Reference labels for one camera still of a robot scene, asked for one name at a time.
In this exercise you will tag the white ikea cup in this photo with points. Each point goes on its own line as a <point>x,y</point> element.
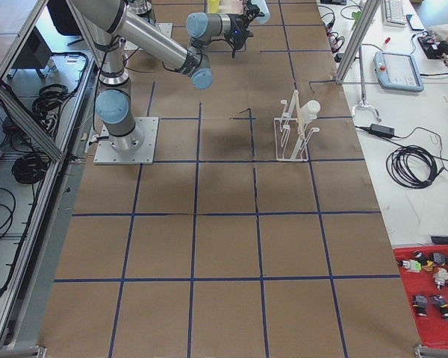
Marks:
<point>309,111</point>

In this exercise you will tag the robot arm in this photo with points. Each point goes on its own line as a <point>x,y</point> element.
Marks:
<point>109,26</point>

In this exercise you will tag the black power adapter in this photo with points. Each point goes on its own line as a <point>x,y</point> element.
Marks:
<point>381,131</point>

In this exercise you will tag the green handled reacher grabber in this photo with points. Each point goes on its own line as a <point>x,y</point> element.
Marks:
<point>363,104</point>

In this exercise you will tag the red parts tray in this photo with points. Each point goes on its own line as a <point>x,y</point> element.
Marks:
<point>424,273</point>

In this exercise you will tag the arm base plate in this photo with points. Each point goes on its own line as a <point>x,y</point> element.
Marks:
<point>138,147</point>

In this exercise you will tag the light blue cup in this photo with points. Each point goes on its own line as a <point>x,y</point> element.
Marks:
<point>264,10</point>

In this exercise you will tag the pink cup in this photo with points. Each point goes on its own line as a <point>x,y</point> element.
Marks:
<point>231,6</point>

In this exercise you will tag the blue teach pendant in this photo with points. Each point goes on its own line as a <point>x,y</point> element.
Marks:
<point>397,72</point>

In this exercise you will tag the yellow cup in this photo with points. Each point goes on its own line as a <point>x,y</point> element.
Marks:
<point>213,6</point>

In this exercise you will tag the white wire cup rack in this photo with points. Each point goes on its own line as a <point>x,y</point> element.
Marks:
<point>291,134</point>

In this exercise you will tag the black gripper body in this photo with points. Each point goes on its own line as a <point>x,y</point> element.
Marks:
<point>234,23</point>

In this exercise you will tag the white keyboard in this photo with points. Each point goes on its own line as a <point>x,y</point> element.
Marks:
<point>393,13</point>

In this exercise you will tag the aluminium frame post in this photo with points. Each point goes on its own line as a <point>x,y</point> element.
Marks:
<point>354,43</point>

